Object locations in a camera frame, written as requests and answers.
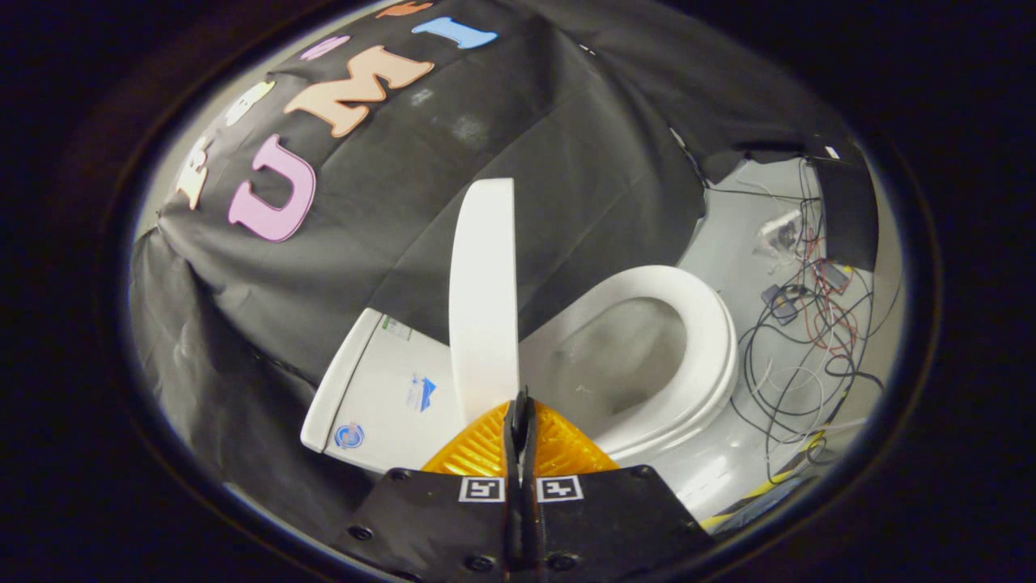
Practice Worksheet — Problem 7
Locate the white toilet seat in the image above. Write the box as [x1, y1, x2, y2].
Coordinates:
[558, 265, 739, 458]

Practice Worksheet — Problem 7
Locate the clear plastic bag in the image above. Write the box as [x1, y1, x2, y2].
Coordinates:
[757, 209, 806, 256]

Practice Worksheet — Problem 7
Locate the white toilet lid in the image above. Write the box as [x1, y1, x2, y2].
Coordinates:
[449, 178, 520, 423]

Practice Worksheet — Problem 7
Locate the tangle of cables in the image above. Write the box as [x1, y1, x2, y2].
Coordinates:
[728, 158, 907, 470]

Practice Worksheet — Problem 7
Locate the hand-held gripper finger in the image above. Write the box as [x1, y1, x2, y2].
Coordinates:
[522, 389, 717, 583]
[333, 389, 523, 583]

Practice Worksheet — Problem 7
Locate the black backdrop cloth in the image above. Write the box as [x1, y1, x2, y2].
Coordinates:
[129, 0, 851, 535]

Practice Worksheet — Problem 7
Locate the white toilet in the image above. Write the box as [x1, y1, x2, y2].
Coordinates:
[299, 265, 741, 519]

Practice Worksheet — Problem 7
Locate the small black power adapter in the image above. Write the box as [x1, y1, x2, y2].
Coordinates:
[761, 283, 802, 326]

